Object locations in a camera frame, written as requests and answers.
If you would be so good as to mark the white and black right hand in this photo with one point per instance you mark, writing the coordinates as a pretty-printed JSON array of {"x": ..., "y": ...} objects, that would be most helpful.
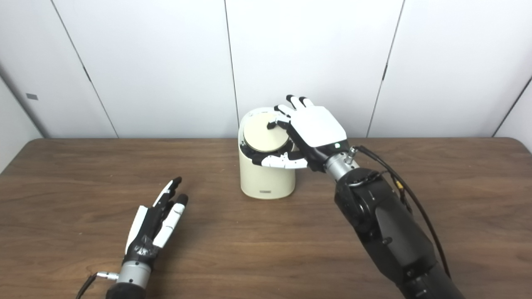
[{"x": 318, "y": 126}]

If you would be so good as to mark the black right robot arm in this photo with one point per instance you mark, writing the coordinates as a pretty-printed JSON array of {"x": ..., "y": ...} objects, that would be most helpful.
[{"x": 390, "y": 228}]

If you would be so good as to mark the cream lidded trash can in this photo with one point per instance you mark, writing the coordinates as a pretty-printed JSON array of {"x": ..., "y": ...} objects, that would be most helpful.
[{"x": 266, "y": 180}]

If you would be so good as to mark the white and black left hand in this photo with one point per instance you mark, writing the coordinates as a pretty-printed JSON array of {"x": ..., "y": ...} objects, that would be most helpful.
[{"x": 145, "y": 232}]

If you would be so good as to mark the cream round bin lid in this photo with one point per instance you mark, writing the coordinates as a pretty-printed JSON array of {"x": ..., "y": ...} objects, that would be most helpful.
[{"x": 264, "y": 137}]

